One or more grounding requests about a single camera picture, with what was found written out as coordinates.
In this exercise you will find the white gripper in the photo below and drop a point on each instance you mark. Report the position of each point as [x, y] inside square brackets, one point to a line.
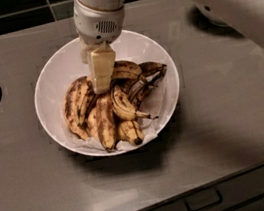
[95, 24]

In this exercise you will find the large white bowl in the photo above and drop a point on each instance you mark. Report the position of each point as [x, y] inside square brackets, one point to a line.
[66, 66]

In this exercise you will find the left brown spotted banana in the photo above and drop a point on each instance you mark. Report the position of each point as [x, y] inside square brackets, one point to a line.
[70, 108]

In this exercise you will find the brown spotted banana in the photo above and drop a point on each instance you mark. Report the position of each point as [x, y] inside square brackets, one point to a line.
[106, 123]
[70, 108]

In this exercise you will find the small curved spotted banana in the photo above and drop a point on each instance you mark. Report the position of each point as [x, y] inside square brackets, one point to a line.
[123, 108]

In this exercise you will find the middle brown spotted banana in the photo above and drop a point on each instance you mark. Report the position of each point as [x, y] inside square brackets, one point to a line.
[106, 123]

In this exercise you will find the dark right banana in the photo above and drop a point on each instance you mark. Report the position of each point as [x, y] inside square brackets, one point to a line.
[139, 89]

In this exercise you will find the white paper bowl liner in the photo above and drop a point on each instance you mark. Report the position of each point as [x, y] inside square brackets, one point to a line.
[159, 101]

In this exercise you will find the lower short spotted banana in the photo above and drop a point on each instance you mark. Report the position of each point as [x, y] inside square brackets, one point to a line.
[130, 131]

